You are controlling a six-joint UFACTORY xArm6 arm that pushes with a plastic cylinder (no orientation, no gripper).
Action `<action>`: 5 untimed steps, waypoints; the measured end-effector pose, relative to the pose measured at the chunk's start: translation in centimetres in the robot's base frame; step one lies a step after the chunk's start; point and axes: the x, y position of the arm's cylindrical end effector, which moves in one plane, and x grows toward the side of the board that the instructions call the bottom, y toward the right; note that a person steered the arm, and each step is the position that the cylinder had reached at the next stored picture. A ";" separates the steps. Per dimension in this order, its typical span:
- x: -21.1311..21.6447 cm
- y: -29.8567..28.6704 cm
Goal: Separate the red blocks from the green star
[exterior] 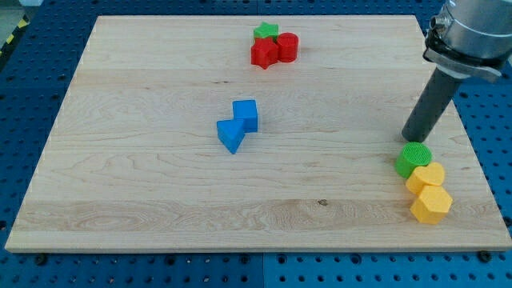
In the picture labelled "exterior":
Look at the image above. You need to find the red star block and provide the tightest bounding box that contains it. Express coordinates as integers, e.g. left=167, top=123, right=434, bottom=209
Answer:
left=250, top=37, right=278, bottom=70

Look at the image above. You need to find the light wooden board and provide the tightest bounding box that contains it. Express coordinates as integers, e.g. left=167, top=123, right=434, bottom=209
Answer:
left=6, top=15, right=511, bottom=253

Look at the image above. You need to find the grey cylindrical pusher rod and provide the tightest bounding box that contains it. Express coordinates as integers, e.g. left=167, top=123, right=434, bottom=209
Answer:
left=402, top=68, right=463, bottom=142

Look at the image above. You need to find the blue cube block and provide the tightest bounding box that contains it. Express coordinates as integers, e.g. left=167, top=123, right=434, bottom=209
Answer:
left=232, top=99, right=258, bottom=133

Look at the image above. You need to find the blue triangle block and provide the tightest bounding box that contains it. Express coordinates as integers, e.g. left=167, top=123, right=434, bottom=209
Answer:
left=217, top=119, right=245, bottom=154

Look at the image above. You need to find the green star block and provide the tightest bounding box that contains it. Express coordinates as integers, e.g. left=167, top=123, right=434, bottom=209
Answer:
left=253, top=22, right=279, bottom=41

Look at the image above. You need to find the green cylinder block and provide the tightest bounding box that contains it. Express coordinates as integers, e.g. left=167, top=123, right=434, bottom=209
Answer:
left=394, top=142, right=432, bottom=178

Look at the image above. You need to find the yellow hexagon block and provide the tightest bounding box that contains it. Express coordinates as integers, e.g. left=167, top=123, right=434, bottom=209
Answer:
left=410, top=186, right=454, bottom=225

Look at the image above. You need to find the red cylinder block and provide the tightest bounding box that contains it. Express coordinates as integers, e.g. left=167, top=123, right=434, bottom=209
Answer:
left=276, top=32, right=299, bottom=62

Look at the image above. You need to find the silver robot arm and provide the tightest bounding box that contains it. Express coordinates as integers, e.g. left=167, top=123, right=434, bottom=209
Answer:
left=423, top=0, right=511, bottom=82

